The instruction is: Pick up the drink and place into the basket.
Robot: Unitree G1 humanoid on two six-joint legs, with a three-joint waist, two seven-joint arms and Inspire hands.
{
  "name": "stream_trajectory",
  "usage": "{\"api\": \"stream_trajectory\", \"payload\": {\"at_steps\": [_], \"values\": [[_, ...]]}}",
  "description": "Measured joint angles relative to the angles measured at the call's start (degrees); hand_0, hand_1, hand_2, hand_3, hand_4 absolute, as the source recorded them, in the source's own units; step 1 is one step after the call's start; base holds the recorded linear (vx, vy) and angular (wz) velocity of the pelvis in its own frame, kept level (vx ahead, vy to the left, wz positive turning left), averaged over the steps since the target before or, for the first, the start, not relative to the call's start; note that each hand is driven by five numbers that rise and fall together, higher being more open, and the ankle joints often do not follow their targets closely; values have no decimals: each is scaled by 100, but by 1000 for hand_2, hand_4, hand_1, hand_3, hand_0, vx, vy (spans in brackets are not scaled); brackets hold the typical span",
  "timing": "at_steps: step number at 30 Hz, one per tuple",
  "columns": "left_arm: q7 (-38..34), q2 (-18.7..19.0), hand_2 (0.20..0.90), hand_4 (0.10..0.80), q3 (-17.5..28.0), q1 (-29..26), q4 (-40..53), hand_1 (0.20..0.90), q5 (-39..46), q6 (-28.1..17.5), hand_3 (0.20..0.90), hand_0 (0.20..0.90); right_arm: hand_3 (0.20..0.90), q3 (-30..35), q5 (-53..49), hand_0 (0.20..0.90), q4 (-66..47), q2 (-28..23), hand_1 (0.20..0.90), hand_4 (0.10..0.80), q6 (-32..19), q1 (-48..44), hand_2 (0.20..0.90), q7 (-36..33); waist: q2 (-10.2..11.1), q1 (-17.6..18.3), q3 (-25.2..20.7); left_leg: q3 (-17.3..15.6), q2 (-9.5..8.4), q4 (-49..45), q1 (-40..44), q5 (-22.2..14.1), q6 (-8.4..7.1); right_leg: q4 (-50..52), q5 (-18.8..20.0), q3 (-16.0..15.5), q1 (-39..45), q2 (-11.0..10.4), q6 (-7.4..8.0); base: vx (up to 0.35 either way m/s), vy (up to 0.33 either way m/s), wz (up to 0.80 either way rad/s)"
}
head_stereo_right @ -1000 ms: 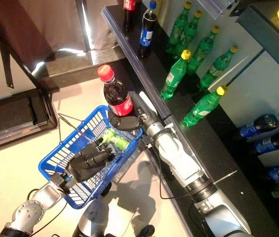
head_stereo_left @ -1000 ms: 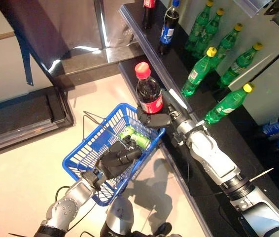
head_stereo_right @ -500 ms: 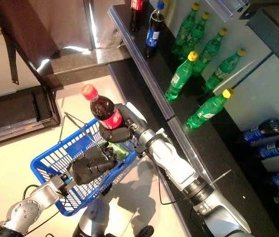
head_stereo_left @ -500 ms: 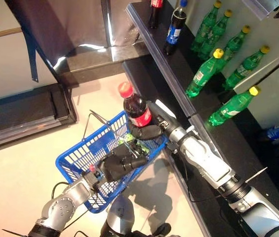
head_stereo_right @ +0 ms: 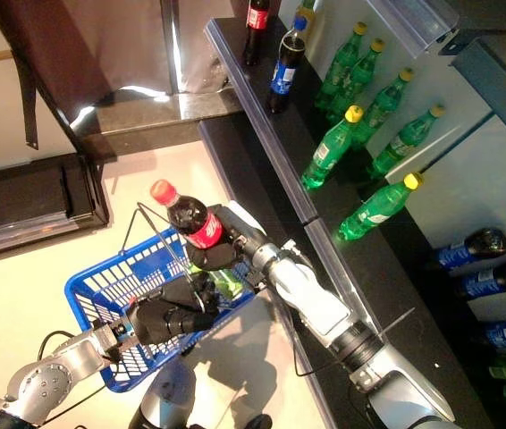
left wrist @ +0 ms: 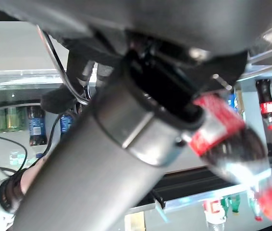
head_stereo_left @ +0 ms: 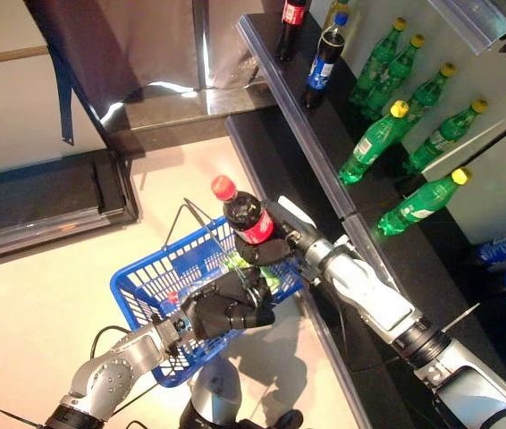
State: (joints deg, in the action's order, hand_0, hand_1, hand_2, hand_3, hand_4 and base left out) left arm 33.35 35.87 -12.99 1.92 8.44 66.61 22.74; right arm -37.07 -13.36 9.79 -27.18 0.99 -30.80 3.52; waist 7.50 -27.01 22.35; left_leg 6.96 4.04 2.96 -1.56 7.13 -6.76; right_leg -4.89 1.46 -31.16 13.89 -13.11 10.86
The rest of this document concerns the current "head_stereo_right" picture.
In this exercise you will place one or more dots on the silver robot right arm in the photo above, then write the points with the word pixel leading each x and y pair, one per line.
pixel 320 304

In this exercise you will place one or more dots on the black shelf base deck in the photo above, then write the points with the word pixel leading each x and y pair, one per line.
pixel 244 187

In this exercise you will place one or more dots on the green soda bottle yellow cap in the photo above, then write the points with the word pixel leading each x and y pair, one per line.
pixel 373 212
pixel 340 67
pixel 329 152

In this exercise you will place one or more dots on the dark reflective floor step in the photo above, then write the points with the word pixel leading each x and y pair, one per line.
pixel 168 116

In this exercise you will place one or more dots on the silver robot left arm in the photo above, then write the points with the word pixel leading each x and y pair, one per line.
pixel 52 375

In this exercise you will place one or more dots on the brown fabric curtain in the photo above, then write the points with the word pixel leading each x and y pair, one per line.
pixel 101 53

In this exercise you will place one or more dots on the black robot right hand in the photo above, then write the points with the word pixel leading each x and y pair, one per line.
pixel 244 237

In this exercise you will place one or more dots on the dark shelf board clear rail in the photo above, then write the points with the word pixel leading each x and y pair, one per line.
pixel 409 22
pixel 396 290
pixel 494 85
pixel 262 125

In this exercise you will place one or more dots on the cola bottle red label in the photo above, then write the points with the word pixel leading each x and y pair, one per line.
pixel 255 31
pixel 195 221

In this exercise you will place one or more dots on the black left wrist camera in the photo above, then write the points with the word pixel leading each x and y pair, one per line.
pixel 110 337

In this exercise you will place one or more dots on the small yellow tea bottle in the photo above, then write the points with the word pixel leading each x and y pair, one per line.
pixel 306 18

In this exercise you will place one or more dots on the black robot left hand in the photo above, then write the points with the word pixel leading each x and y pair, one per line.
pixel 168 313

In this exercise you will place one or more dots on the blue plastic shopping basket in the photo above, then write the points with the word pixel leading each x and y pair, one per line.
pixel 96 286

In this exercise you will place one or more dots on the black gondola base deck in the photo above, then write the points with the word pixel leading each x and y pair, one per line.
pixel 25 201

